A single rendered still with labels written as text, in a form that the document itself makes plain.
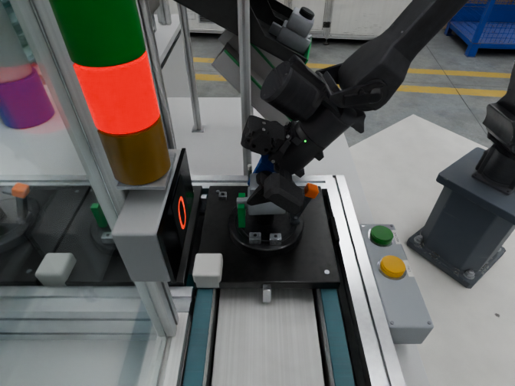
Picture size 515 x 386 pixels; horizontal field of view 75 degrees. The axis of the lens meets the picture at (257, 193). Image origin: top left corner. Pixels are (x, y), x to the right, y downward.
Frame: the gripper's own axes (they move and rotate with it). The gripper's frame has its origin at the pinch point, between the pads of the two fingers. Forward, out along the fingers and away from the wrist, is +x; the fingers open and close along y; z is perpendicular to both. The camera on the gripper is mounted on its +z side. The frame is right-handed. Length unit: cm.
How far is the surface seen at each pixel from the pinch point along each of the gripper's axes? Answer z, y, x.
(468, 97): -216, -250, -35
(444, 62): -225, -335, -43
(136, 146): 21.0, 21.5, -10.9
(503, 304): -50, 9, -11
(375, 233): -23.3, 1.3, -4.5
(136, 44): 24.4, 20.0, -17.3
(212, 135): -1, -49, 27
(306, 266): -13.1, 8.6, 3.9
